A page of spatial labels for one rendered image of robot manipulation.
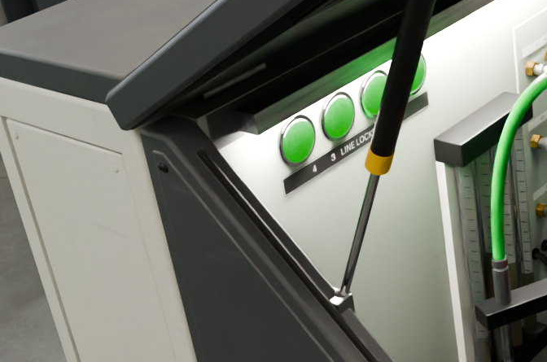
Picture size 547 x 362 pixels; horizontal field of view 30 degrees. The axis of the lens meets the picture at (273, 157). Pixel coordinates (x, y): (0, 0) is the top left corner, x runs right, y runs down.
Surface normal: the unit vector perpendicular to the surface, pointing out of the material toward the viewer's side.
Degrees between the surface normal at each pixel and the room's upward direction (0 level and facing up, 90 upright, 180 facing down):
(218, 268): 90
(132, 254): 90
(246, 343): 90
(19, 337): 0
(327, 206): 90
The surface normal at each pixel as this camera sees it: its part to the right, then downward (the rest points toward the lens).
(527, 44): 0.70, 0.19
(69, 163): -0.69, 0.41
